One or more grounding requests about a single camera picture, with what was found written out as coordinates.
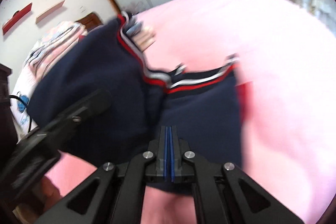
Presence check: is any folded floral quilt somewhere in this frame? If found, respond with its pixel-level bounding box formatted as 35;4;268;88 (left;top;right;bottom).
23;21;88;80

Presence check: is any pink bed blanket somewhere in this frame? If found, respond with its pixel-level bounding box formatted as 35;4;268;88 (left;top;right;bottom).
44;0;336;224

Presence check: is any dark wooden headboard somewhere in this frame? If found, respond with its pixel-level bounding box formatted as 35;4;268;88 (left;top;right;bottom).
76;12;103;32

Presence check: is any red wall shelf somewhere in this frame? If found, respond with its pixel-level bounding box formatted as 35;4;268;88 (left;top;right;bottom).
2;3;33;35

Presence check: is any folded beige garment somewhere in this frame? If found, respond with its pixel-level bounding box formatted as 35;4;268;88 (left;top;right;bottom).
131;26;156;52

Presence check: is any pink wall shelf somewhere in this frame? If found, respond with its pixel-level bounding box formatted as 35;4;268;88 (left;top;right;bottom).
35;0;66;24

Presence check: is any white cartoon pillow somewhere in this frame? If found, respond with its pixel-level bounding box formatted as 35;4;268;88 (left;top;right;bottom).
11;66;38;139

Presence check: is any navy red varsity jacket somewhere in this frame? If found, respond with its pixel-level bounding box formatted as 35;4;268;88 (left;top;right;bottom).
27;14;242;166

